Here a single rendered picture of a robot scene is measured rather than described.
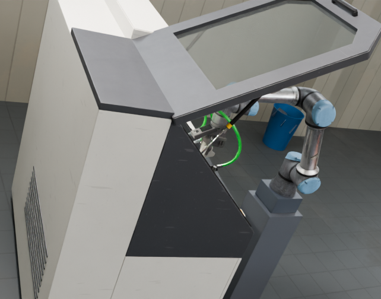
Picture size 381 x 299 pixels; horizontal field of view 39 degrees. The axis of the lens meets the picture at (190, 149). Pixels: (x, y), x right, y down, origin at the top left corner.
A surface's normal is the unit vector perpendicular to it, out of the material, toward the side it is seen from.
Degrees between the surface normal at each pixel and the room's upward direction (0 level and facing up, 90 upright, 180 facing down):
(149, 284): 90
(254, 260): 90
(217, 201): 90
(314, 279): 0
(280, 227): 90
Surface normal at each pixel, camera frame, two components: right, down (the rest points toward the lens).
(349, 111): 0.41, 0.55
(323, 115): 0.30, 0.43
